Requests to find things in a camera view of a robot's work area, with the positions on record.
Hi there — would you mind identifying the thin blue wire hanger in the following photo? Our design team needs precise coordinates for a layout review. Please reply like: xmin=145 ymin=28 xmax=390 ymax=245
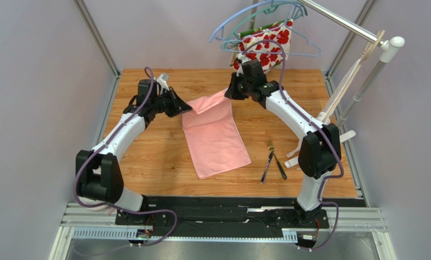
xmin=220 ymin=0 xmax=321 ymax=59

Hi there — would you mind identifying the white clothes rack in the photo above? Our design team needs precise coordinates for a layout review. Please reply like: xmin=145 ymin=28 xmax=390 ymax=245
xmin=247 ymin=0 xmax=406 ymax=170

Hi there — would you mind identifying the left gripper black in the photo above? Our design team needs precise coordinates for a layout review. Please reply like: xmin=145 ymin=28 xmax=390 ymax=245
xmin=151 ymin=87 xmax=192 ymax=118

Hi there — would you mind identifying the black handled knife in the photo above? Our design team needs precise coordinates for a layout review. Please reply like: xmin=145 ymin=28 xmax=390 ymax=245
xmin=273 ymin=153 xmax=287 ymax=180

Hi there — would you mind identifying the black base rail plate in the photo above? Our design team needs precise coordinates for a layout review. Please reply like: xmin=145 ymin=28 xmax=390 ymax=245
xmin=115 ymin=196 xmax=330 ymax=238

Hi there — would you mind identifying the teal green hanger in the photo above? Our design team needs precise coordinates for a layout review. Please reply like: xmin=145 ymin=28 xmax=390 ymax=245
xmin=212 ymin=1 xmax=308 ymax=53

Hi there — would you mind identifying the light blue hanger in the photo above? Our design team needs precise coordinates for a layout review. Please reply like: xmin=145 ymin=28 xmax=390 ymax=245
xmin=208 ymin=0 xmax=295 ymax=43

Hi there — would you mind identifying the pink cloth napkin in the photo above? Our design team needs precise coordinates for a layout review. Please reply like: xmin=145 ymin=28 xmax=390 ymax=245
xmin=182 ymin=89 xmax=252 ymax=179

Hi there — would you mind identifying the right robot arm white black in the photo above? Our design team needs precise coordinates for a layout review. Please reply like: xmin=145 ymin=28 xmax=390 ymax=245
xmin=225 ymin=60 xmax=342 ymax=213

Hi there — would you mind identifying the purple cable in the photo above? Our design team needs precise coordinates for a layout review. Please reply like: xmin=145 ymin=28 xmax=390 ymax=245
xmin=241 ymin=38 xmax=345 ymax=252
xmin=72 ymin=66 xmax=178 ymax=248

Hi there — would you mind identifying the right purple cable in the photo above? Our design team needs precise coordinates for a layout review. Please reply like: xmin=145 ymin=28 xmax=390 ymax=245
xmin=241 ymin=38 xmax=345 ymax=252

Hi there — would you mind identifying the white mesh basket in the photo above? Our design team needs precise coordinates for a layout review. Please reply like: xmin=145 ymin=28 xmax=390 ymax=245
xmin=78 ymin=197 xmax=115 ymax=211

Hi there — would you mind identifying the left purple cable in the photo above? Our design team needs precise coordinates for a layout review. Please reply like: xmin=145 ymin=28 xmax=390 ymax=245
xmin=72 ymin=66 xmax=178 ymax=248

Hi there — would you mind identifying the red floral cloth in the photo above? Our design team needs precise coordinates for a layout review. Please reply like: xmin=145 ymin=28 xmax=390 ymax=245
xmin=229 ymin=19 xmax=294 ymax=73

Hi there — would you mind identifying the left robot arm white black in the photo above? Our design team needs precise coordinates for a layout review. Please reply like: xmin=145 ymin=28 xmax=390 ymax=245
xmin=73 ymin=79 xmax=192 ymax=212

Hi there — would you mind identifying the white hanging cloth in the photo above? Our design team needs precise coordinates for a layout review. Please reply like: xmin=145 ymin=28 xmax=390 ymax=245
xmin=317 ymin=58 xmax=363 ymax=124

